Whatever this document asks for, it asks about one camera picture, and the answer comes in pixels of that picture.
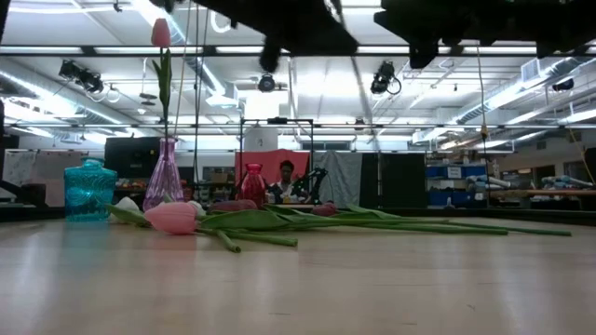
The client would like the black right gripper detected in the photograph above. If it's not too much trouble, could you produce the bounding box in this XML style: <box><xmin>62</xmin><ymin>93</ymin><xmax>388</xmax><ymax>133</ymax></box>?
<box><xmin>374</xmin><ymin>0</ymin><xmax>513</xmax><ymax>70</ymax></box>

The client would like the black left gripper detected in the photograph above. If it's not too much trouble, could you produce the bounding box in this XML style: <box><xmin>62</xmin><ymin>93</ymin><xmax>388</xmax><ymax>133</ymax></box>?
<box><xmin>195</xmin><ymin>0</ymin><xmax>359</xmax><ymax>74</ymax></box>

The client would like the pink tulip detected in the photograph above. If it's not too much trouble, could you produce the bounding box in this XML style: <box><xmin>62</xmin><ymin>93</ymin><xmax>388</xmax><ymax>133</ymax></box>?
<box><xmin>143</xmin><ymin>201</ymin><xmax>509</xmax><ymax>237</ymax></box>
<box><xmin>151</xmin><ymin>18</ymin><xmax>174</xmax><ymax>141</ymax></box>

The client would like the purple glass vase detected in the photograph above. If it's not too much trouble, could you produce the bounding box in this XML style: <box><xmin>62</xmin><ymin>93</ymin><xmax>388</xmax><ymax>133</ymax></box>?
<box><xmin>142</xmin><ymin>137</ymin><xmax>185</xmax><ymax>213</ymax></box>

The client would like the red glass vase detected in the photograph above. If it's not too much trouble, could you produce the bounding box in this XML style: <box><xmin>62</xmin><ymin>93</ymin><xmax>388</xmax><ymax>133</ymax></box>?
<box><xmin>240</xmin><ymin>163</ymin><xmax>267</xmax><ymax>209</ymax></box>

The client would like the blue glass vase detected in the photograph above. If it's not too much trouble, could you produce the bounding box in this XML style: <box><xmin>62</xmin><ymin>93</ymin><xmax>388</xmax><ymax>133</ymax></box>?
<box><xmin>63</xmin><ymin>156</ymin><xmax>118</xmax><ymax>223</ymax></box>

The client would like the red cloth backdrop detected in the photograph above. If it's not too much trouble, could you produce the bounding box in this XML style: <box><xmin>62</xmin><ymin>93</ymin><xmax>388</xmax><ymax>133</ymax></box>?
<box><xmin>235</xmin><ymin>148</ymin><xmax>311</xmax><ymax>205</ymax></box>

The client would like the person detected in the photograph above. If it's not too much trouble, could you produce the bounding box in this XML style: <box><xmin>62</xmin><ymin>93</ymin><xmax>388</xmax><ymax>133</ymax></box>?
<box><xmin>268</xmin><ymin>160</ymin><xmax>305</xmax><ymax>205</ymax></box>

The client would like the black cloth backdrop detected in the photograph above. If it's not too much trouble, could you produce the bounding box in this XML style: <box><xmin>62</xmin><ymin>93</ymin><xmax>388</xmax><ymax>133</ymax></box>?
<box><xmin>361</xmin><ymin>152</ymin><xmax>428</xmax><ymax>210</ymax></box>

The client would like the grey cloth backdrop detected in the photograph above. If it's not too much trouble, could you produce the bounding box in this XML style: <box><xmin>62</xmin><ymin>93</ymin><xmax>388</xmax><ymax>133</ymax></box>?
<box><xmin>311</xmin><ymin>151</ymin><xmax>363</xmax><ymax>208</ymax></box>

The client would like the pale machine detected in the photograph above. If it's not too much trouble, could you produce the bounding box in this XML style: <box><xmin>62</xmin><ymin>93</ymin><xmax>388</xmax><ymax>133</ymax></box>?
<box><xmin>541</xmin><ymin>174</ymin><xmax>596</xmax><ymax>190</ymax></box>
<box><xmin>465</xmin><ymin>174</ymin><xmax>511</xmax><ymax>189</ymax></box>

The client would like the blue storage shelf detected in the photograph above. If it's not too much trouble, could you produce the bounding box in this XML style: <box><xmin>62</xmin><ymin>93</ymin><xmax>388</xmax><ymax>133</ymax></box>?
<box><xmin>426</xmin><ymin>163</ymin><xmax>489</xmax><ymax>208</ymax></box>

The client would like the black monitor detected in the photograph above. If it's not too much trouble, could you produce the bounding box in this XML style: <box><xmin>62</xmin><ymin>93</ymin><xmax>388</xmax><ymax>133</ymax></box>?
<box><xmin>103</xmin><ymin>136</ymin><xmax>163</xmax><ymax>180</ymax></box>

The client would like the wooden workbench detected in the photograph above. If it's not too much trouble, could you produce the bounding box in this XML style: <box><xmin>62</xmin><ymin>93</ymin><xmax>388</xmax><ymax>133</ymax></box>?
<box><xmin>488</xmin><ymin>188</ymin><xmax>596</xmax><ymax>210</ymax></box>

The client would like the black LED light bar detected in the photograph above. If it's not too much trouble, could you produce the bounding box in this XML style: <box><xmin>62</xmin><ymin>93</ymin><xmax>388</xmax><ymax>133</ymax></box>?
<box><xmin>0</xmin><ymin>44</ymin><xmax>596</xmax><ymax>58</ymax></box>

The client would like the black spotlight fixture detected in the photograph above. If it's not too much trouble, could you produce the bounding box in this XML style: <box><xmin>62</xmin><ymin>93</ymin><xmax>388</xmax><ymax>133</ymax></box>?
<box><xmin>58</xmin><ymin>59</ymin><xmax>105</xmax><ymax>94</ymax></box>

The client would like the black round camera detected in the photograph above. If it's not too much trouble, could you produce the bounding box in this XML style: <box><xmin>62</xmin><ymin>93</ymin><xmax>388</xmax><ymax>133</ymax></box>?
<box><xmin>257</xmin><ymin>73</ymin><xmax>278</xmax><ymax>93</ymax></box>

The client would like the black camera with cable loop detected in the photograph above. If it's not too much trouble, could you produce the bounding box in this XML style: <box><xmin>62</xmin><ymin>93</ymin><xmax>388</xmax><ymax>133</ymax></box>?
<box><xmin>370</xmin><ymin>60</ymin><xmax>402</xmax><ymax>97</ymax></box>

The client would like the white cable ring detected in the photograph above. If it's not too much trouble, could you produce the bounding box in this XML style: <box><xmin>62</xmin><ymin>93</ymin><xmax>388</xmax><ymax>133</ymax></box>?
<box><xmin>210</xmin><ymin>8</ymin><xmax>234</xmax><ymax>34</ymax></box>

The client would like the black horizontal rail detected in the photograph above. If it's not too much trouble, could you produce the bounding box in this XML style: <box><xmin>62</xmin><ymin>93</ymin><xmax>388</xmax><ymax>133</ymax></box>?
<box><xmin>0</xmin><ymin>121</ymin><xmax>596</xmax><ymax>130</ymax></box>

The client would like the thin hanging cable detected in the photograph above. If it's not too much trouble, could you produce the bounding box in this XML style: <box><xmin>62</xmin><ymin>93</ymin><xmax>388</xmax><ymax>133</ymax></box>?
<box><xmin>192</xmin><ymin>0</ymin><xmax>200</xmax><ymax>187</ymax></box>
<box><xmin>173</xmin><ymin>0</ymin><xmax>192</xmax><ymax>140</ymax></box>

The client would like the black aluminium table frame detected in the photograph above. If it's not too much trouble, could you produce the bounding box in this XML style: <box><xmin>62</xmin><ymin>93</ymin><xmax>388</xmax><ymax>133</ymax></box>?
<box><xmin>0</xmin><ymin>206</ymin><xmax>596</xmax><ymax>227</ymax></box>

